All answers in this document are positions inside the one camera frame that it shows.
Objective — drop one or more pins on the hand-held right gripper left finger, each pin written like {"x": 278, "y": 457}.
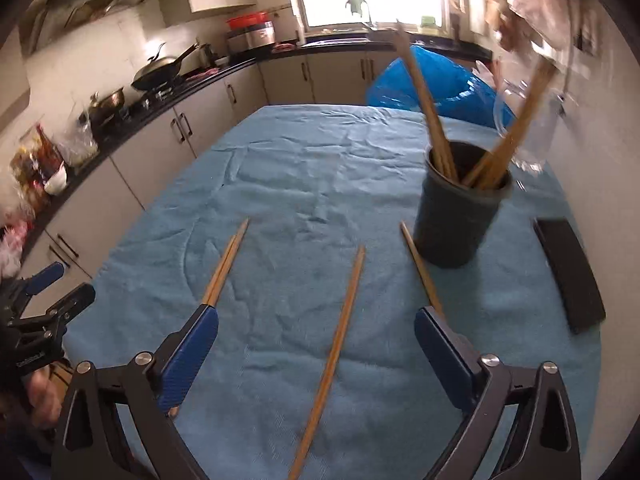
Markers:
{"x": 190, "y": 355}

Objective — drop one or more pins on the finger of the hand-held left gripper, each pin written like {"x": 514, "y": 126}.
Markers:
{"x": 47, "y": 274}
{"x": 70, "y": 305}

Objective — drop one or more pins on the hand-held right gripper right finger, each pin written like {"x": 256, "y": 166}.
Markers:
{"x": 445, "y": 355}

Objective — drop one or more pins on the wooden chopstick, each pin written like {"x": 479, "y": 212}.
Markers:
{"x": 330, "y": 360}
{"x": 230, "y": 260}
{"x": 422, "y": 272}
{"x": 220, "y": 270}

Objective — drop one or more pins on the dark chopstick holder cup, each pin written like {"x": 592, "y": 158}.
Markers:
{"x": 457, "y": 215}

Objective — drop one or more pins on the bunch of wooden chopsticks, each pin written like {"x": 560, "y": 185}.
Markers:
{"x": 435, "y": 110}

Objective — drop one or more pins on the person's left hand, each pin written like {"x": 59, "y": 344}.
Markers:
{"x": 45, "y": 400}

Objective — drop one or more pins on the white bowl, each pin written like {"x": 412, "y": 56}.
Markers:
{"x": 56, "y": 180}

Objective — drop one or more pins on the group of condiment bottles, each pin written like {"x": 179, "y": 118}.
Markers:
{"x": 32, "y": 160}

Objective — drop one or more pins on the clear plastic bag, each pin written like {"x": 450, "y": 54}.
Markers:
{"x": 80, "y": 142}

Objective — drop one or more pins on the black flat case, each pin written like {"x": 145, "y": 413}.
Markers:
{"x": 567, "y": 275}

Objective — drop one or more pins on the white base cabinets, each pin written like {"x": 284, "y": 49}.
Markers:
{"x": 150, "y": 160}

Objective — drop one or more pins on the small steel pot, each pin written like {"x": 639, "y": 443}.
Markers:
{"x": 107, "y": 102}

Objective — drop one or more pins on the gas stove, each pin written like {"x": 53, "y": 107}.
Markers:
{"x": 145, "y": 102}

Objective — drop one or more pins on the blue towel tablecloth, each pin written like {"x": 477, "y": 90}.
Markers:
{"x": 300, "y": 185}

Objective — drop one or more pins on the black wok with lid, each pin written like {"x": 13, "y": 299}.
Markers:
{"x": 157, "y": 72}

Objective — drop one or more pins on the clear glass pitcher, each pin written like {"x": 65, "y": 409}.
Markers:
{"x": 532, "y": 125}

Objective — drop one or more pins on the steel range hood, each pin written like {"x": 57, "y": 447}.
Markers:
{"x": 95, "y": 5}

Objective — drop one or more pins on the blue plastic bag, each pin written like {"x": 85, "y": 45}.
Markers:
{"x": 400, "y": 85}

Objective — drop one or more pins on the steel rice cooker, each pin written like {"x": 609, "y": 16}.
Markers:
{"x": 252, "y": 37}

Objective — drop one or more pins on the red plastic basin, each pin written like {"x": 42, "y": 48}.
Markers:
{"x": 247, "y": 20}

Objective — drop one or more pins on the green hanging glove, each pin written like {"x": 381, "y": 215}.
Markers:
{"x": 356, "y": 5}

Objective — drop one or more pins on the hanging plastic bags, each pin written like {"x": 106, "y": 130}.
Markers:
{"x": 535, "y": 5}

